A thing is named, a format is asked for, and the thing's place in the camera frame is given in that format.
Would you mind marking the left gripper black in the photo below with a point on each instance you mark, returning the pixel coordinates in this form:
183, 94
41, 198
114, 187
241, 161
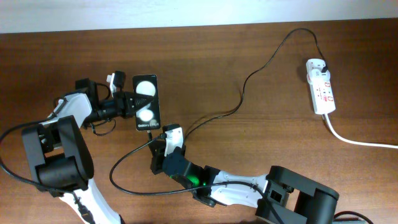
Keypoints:
125, 104

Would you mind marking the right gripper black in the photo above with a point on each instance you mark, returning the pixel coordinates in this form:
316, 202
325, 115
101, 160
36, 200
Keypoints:
157, 145

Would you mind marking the black Samsung Galaxy phone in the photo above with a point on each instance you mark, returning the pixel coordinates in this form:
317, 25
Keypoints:
148, 117

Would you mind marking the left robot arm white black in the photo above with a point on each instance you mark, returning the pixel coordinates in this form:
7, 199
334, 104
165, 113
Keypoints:
58, 157

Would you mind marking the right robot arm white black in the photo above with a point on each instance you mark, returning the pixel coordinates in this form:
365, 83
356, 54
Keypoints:
281, 196

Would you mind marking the white USB charger adapter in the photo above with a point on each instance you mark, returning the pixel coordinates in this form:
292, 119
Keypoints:
317, 71

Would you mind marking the white power strip red switches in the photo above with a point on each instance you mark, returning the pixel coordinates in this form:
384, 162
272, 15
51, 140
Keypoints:
322, 97

